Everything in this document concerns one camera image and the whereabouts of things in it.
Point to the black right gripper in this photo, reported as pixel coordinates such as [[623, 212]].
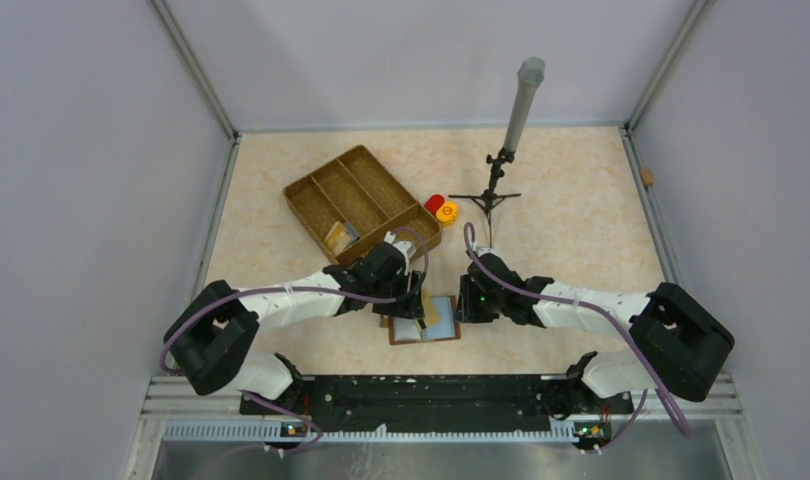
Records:
[[466, 310]]

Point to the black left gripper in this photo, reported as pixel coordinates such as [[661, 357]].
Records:
[[409, 308]]

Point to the brown leather card holder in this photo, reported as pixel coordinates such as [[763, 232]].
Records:
[[406, 331]]

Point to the woven brown divided tray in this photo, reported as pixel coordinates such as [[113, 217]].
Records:
[[356, 189]]

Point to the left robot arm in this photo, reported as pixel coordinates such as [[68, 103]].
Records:
[[210, 342]]

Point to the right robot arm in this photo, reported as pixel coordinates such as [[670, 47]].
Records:
[[673, 342]]

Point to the orange cylinder button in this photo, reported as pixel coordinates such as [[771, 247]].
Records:
[[447, 213]]

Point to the red cylinder button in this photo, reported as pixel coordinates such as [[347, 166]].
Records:
[[434, 203]]

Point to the black tripod stand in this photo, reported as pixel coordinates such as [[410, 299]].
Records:
[[489, 199]]

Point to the grey tube on stand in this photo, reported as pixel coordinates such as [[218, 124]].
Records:
[[529, 78]]

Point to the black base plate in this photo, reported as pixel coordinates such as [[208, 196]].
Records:
[[445, 403]]

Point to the small wooden wall block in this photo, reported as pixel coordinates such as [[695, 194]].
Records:
[[647, 177]]

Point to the aluminium frame rail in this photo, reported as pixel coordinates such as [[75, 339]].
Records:
[[225, 436]]

